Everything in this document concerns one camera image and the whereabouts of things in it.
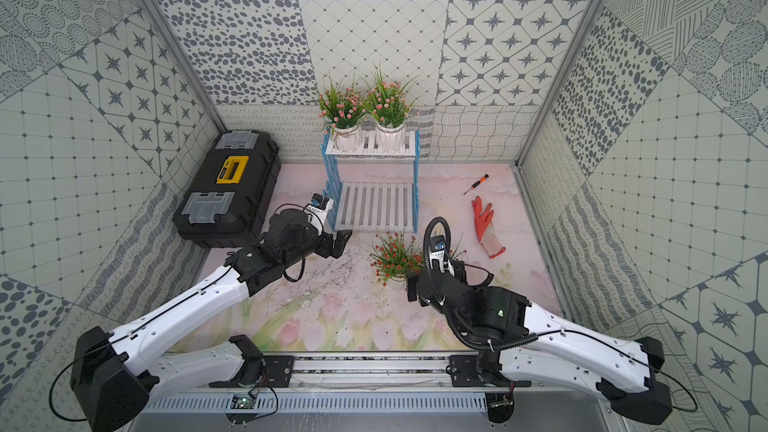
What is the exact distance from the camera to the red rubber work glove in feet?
3.20

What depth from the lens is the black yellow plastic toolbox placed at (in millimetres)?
855

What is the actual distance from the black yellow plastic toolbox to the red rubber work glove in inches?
29.6
